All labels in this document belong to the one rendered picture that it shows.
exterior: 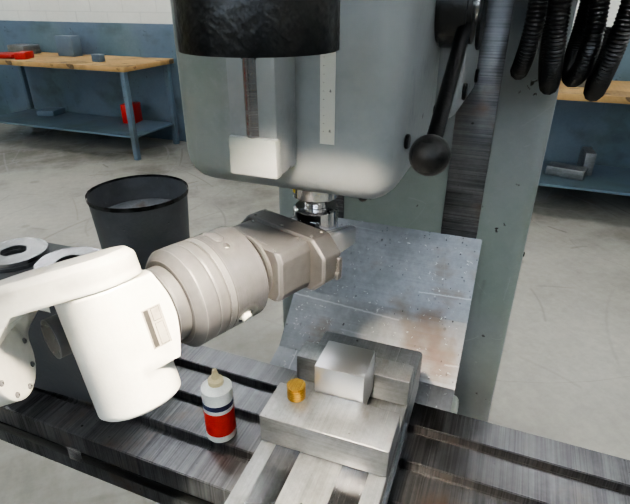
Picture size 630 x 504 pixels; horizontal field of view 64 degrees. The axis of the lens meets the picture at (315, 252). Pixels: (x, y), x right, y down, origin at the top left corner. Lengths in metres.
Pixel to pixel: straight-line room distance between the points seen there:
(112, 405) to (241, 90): 0.24
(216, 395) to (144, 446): 0.13
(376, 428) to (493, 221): 0.44
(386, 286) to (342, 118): 0.56
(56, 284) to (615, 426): 2.15
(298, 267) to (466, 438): 0.39
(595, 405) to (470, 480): 1.71
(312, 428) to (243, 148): 0.32
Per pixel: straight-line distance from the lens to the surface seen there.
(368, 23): 0.38
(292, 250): 0.45
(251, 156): 0.38
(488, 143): 0.84
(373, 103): 0.38
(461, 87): 0.58
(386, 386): 0.65
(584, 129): 4.77
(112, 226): 2.44
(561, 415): 2.27
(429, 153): 0.36
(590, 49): 0.66
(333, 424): 0.58
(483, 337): 1.00
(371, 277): 0.92
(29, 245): 0.85
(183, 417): 0.77
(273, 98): 0.37
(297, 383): 0.60
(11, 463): 2.19
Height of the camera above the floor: 1.46
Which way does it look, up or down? 27 degrees down
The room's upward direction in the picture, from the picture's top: straight up
